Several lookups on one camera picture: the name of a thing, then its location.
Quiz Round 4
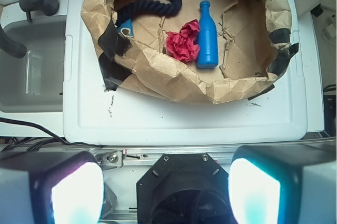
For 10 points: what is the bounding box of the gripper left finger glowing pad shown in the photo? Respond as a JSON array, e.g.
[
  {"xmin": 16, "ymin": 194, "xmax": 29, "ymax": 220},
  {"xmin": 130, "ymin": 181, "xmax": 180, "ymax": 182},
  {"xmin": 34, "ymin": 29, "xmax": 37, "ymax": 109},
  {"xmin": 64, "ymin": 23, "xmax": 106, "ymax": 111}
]
[{"xmin": 1, "ymin": 151, "xmax": 104, "ymax": 223}]

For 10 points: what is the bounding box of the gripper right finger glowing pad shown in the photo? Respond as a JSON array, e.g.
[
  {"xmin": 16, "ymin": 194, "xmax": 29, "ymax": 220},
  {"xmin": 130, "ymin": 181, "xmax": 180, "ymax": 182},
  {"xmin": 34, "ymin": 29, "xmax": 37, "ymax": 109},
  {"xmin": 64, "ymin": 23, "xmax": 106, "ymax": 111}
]
[{"xmin": 229, "ymin": 144, "xmax": 336, "ymax": 223}]

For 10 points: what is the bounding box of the crumpled red paper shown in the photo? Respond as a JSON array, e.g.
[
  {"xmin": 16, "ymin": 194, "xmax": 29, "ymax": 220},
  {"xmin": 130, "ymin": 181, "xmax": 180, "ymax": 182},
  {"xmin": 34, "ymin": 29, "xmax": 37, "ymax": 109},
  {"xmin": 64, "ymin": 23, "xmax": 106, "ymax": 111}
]
[{"xmin": 166, "ymin": 19, "xmax": 200, "ymax": 63}]

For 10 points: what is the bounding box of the white plastic tray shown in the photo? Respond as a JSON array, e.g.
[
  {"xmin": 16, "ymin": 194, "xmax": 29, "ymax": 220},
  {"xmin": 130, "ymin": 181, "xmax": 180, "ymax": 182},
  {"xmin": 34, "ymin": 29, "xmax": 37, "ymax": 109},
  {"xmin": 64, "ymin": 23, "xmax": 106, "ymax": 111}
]
[{"xmin": 63, "ymin": 0, "xmax": 308, "ymax": 147}]

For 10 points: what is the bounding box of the blue wooden bottle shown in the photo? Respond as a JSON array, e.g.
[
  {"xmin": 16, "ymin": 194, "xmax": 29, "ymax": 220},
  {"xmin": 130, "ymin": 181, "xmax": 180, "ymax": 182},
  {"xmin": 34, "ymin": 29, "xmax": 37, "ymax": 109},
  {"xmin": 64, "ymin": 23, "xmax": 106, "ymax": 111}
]
[{"xmin": 197, "ymin": 1, "xmax": 219, "ymax": 69}]

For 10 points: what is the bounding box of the brown paper bag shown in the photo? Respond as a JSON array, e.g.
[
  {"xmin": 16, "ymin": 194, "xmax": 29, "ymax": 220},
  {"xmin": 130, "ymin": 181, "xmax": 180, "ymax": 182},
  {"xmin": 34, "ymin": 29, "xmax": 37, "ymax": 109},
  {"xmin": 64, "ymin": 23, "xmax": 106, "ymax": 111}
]
[{"xmin": 81, "ymin": 0, "xmax": 299, "ymax": 104}]

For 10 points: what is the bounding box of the blue flat piece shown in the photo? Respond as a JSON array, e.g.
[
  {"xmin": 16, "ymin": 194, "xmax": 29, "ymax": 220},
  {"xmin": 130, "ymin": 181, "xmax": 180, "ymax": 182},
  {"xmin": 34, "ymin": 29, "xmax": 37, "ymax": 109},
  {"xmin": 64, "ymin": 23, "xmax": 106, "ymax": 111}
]
[{"xmin": 117, "ymin": 19, "xmax": 134, "ymax": 37}]

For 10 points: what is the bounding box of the black cable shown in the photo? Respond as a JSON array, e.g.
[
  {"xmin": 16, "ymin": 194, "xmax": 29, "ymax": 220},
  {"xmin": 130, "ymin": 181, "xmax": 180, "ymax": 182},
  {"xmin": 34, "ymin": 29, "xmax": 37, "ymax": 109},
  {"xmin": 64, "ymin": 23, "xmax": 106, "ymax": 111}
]
[{"xmin": 0, "ymin": 118, "xmax": 102, "ymax": 152}]

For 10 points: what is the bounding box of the aluminium frame rail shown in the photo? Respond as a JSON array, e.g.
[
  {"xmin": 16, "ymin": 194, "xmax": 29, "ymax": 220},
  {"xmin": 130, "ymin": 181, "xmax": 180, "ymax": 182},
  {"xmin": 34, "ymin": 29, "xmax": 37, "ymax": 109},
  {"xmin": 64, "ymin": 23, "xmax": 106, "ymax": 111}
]
[{"xmin": 89, "ymin": 131, "xmax": 332, "ymax": 168}]

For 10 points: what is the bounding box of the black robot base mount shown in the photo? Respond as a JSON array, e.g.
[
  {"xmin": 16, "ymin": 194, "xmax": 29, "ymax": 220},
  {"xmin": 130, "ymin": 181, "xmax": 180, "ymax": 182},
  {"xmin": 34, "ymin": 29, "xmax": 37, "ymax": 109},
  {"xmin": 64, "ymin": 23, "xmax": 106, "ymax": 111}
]
[{"xmin": 136, "ymin": 153, "xmax": 236, "ymax": 223}]

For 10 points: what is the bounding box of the dark navy rope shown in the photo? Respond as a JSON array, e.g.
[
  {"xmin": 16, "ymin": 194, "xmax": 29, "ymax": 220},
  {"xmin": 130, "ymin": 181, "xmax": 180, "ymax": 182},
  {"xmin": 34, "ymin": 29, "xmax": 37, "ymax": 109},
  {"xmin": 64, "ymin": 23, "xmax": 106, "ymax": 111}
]
[{"xmin": 116, "ymin": 0, "xmax": 183, "ymax": 28}]

